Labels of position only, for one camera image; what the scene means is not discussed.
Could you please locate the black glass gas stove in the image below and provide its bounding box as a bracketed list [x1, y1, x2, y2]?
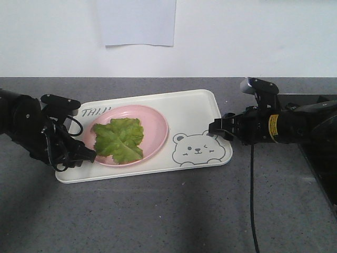
[278, 94, 336, 214]

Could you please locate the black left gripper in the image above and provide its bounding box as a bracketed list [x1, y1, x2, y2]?
[26, 118, 96, 169]

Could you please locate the cream bear serving tray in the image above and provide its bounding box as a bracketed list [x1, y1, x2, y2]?
[55, 90, 233, 183]

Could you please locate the white paper on wall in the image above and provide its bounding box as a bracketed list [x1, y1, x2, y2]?
[96, 1, 176, 46]

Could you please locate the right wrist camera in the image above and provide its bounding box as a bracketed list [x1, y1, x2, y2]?
[240, 77, 281, 112]

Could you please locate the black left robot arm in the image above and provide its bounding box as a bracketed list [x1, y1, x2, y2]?
[1, 89, 96, 171]

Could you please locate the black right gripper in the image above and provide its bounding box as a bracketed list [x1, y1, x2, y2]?
[209, 106, 271, 144]

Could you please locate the pink round plate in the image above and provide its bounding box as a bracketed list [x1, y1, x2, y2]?
[83, 105, 169, 167]

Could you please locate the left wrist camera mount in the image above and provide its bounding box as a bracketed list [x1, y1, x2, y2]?
[41, 94, 81, 124]

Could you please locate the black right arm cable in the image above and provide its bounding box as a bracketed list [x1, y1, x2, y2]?
[250, 143, 261, 253]

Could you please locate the green lettuce leaf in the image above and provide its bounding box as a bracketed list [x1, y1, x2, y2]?
[92, 118, 144, 164]

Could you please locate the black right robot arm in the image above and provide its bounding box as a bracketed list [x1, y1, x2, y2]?
[209, 101, 336, 144]

